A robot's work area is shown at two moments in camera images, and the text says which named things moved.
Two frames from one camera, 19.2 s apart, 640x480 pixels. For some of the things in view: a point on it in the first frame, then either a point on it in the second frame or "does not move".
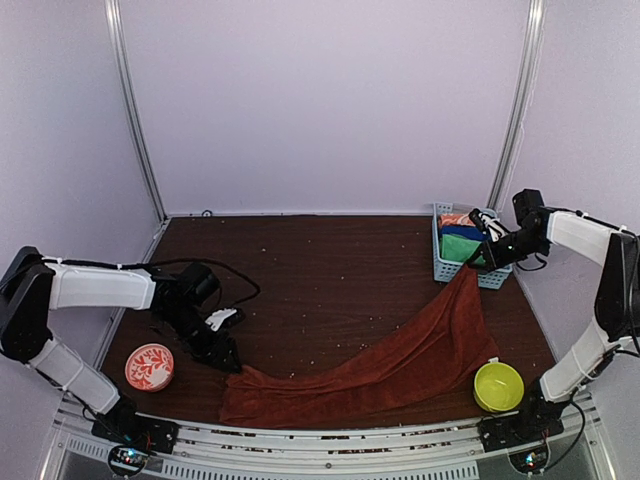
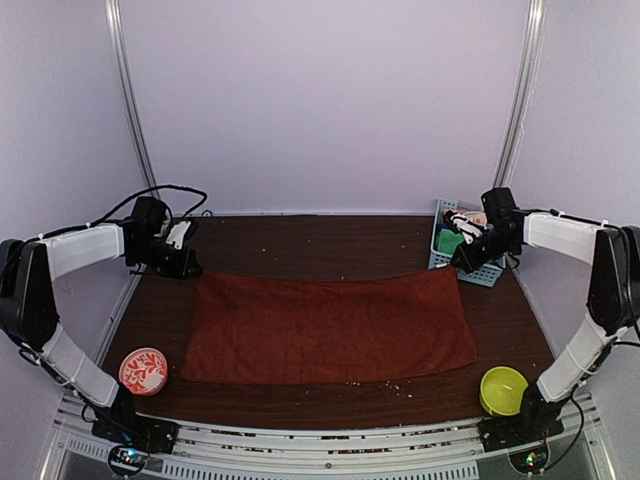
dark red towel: [447, 331] -> [248, 327]
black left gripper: [215, 351] -> [181, 269]
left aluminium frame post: [114, 11] does not move
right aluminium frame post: [523, 103] does not move
